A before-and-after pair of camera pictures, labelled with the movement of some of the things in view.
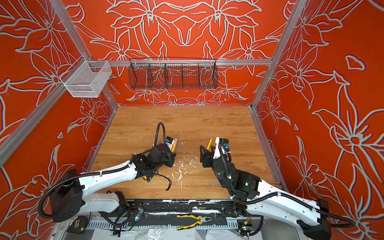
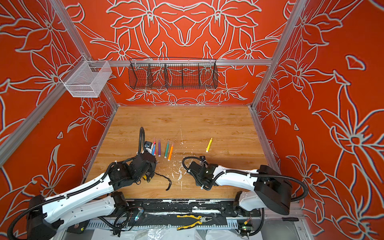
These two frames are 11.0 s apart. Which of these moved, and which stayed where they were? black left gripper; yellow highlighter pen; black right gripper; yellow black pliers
Moved: black left gripper; black right gripper
Stayed: yellow highlighter pen; yellow black pliers
